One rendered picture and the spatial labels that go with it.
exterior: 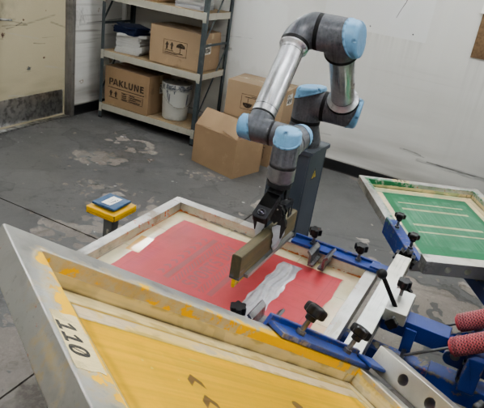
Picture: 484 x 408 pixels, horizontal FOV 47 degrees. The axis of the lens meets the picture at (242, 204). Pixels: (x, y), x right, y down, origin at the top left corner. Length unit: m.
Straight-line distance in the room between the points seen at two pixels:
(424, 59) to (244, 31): 1.77
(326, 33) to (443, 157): 3.68
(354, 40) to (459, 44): 3.45
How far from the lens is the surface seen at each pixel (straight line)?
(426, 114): 5.32
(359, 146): 5.52
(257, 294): 1.66
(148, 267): 1.73
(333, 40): 1.80
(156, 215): 1.96
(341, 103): 2.08
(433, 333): 1.57
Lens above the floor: 1.87
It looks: 24 degrees down
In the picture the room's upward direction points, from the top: 9 degrees clockwise
